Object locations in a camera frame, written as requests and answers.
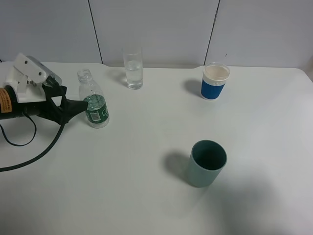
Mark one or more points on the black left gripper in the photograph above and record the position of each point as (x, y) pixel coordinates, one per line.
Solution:
(63, 113)

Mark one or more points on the clear bottle with green label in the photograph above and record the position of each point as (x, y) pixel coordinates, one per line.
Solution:
(89, 91)

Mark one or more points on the tall clear drinking glass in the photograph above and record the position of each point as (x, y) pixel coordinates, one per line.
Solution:
(133, 65)

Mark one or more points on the teal plastic cup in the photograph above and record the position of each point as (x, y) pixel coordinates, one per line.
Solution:
(206, 160)

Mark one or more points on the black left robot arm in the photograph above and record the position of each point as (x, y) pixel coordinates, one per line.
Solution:
(10, 108)

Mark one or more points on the blue and white paper cup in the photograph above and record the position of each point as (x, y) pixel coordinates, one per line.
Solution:
(215, 76)

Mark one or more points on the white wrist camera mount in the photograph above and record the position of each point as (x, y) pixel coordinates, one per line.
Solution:
(27, 77)

